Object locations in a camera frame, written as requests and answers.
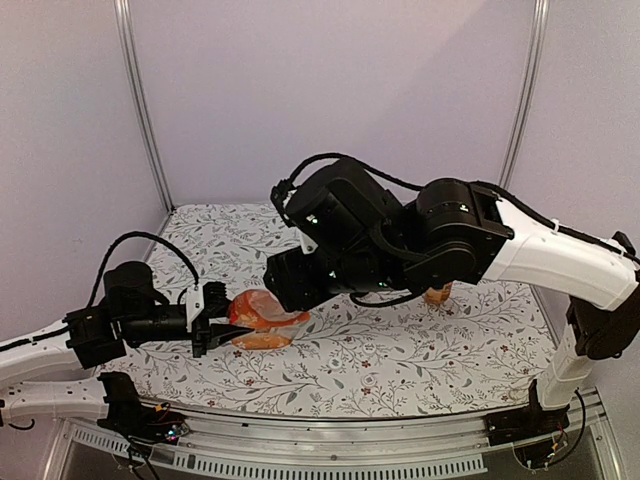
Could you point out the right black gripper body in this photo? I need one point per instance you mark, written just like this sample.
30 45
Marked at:
303 292

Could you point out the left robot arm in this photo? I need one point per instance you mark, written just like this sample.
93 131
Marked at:
132 313

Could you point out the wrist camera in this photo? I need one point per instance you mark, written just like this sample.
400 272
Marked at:
280 196
205 302

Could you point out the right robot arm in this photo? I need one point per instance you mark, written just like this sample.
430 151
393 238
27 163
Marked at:
357 238

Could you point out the floral table mat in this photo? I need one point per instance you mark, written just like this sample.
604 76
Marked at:
479 350

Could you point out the aluminium frame post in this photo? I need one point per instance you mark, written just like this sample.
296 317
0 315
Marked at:
531 70
125 27

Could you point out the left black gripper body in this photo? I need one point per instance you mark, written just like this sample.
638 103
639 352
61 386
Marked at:
200 332

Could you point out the left aluminium frame post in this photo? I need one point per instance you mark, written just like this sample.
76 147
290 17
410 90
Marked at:
125 27

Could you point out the right aluminium frame post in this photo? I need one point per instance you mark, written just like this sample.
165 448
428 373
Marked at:
531 70

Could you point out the orange bottle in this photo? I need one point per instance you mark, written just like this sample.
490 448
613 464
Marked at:
272 327

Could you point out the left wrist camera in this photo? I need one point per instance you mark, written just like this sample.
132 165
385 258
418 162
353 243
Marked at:
205 302

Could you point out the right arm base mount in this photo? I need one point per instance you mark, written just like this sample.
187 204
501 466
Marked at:
525 422

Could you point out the dark label tea bottle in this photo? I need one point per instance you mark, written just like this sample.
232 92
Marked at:
438 296

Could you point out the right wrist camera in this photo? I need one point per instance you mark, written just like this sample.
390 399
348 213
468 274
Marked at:
280 196

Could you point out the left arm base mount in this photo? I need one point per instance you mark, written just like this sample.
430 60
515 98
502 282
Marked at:
132 420

